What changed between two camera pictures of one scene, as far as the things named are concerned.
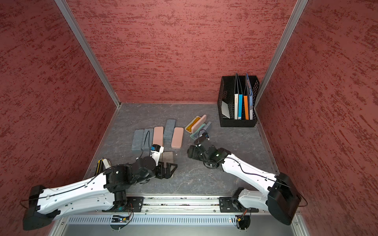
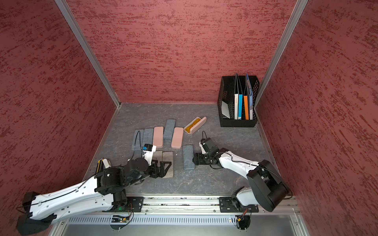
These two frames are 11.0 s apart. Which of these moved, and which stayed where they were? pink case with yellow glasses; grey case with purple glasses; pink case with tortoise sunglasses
Moved: grey case with purple glasses
Stayed: pink case with tortoise sunglasses; pink case with yellow glasses
